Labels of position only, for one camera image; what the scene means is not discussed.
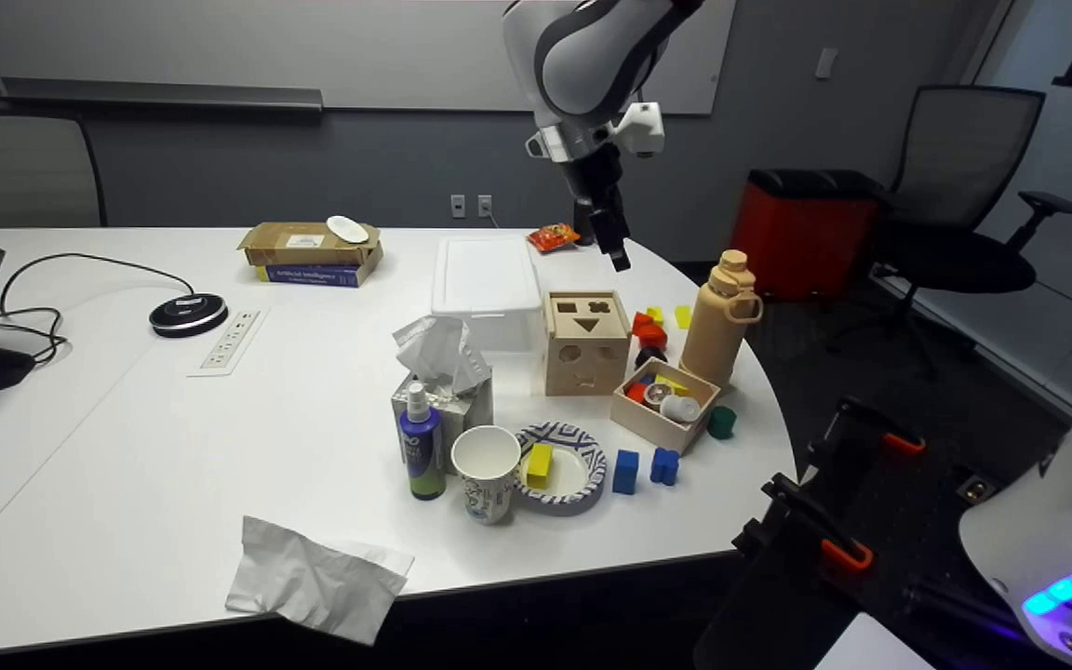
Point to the blue block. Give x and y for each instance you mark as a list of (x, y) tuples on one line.
[(625, 474), (663, 468)]

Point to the yellow toy piece in tray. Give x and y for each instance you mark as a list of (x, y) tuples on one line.
[(671, 386)]

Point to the metal floor outlet plate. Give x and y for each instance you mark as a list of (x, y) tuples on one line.
[(977, 488)]

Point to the red and yellow toy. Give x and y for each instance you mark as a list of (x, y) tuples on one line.
[(650, 338)]

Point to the white light switch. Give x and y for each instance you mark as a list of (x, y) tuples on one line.
[(825, 64)]

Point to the white round tape roll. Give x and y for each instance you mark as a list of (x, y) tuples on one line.
[(348, 229)]

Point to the crumpled white napkin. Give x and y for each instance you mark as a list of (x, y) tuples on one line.
[(314, 581)]

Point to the grey chair back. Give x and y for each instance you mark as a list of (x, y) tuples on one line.
[(16, 170)]

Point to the white paper label strip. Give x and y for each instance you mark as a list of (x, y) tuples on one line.
[(223, 344)]

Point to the white toy piece in tray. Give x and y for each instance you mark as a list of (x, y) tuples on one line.
[(680, 411)]

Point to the wooden shape sorter box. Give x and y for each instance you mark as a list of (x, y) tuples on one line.
[(586, 365)]

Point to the grey tissue box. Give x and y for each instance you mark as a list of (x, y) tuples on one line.
[(472, 404)]

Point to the red toy piece in tray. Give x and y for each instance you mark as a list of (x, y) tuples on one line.
[(637, 393)]

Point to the white wall outlet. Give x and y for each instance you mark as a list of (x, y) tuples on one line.
[(486, 206), (458, 206)]

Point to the black drink can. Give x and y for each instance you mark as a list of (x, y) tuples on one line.
[(583, 234)]

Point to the red bin with black lid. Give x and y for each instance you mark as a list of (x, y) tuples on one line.
[(802, 244)]

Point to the white paper sheet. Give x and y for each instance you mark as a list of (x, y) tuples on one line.
[(872, 647)]

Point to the small wooden tray box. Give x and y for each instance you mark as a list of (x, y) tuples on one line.
[(654, 431)]

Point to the white foam box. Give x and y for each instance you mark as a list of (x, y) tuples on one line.
[(486, 286)]

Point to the brown cardboard box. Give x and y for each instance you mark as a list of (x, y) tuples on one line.
[(299, 244)]

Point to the green block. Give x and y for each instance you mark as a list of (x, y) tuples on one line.
[(723, 424)]

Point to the white whiteboard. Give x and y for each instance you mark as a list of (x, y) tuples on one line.
[(314, 50)]

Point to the black mesh office chair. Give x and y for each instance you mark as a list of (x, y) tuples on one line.
[(959, 161)]

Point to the blue book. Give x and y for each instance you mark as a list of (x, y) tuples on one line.
[(314, 272)]

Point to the pale yellow block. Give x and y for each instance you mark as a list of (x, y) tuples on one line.
[(683, 318)]

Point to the bright yellow block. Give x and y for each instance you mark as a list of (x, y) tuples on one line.
[(536, 462)]

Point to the black round speaker puck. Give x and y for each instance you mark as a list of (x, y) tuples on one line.
[(186, 314)]

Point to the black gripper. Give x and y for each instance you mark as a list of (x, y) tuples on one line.
[(594, 180)]

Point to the orange snack bag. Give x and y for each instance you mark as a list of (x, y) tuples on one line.
[(551, 241)]

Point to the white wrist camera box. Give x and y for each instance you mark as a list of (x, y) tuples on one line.
[(642, 128)]

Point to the tan water bottle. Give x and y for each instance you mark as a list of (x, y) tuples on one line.
[(718, 328)]

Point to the white mug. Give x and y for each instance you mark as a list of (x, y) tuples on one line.
[(486, 479)]

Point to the patterned paper plate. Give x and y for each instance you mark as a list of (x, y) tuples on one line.
[(573, 479)]

